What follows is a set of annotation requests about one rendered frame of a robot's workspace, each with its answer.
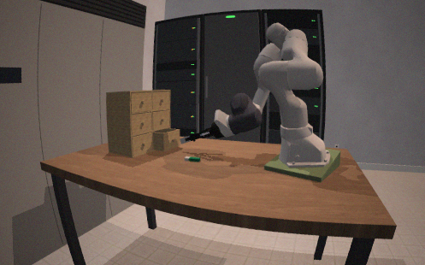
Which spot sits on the light wooden drawer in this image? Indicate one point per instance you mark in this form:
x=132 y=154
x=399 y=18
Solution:
x=140 y=102
x=139 y=147
x=139 y=121
x=158 y=101
x=160 y=119
x=166 y=139

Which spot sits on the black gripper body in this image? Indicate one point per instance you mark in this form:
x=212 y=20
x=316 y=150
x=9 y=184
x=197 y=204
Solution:
x=215 y=130

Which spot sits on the small wooden chest of drawers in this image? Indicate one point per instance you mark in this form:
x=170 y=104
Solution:
x=119 y=124

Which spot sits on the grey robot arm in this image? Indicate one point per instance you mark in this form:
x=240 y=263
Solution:
x=300 y=147

